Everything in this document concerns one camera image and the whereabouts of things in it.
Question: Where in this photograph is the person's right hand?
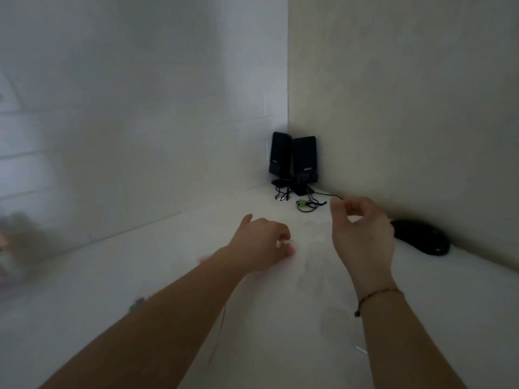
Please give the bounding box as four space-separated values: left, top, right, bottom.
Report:
330 196 397 295

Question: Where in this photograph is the person's left forearm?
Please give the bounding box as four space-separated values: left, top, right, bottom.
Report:
40 248 261 389

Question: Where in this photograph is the black computer mouse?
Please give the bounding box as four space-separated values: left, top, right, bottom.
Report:
390 219 451 257

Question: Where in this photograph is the red cord bracelet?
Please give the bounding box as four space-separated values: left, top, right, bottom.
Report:
354 287 405 319

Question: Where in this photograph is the black rounded speaker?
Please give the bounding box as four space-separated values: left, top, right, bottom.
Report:
268 131 293 187

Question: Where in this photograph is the black speaker cable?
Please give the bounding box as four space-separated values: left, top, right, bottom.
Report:
307 188 344 207

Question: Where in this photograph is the coiled black cable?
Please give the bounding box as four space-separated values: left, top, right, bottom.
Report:
272 181 292 202

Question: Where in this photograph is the black speaker with stand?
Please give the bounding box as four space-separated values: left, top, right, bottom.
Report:
290 136 318 196

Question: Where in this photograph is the person's right forearm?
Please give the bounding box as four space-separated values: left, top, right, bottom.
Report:
356 285 468 389

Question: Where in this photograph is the person's left hand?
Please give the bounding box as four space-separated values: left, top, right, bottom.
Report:
225 214 295 276

